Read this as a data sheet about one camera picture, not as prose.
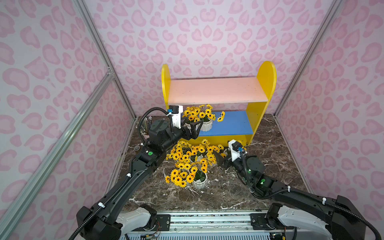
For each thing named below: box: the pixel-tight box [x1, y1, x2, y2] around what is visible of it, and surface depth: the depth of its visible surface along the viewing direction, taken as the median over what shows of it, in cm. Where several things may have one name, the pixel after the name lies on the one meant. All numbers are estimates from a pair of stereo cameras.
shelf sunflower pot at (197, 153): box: [187, 145, 208, 163], surface depth 87 cm
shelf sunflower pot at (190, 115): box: [182, 106, 201, 129], surface depth 84 cm
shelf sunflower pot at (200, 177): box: [191, 158, 208, 190], surface depth 82 cm
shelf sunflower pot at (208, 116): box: [199, 104, 225, 132], surface depth 86 cm
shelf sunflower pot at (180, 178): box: [165, 169, 195, 188], surface depth 75 cm
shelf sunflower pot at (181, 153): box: [166, 141, 192, 164], surface depth 86 cm
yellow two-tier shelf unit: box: [161, 61, 277, 146], surface depth 81 cm
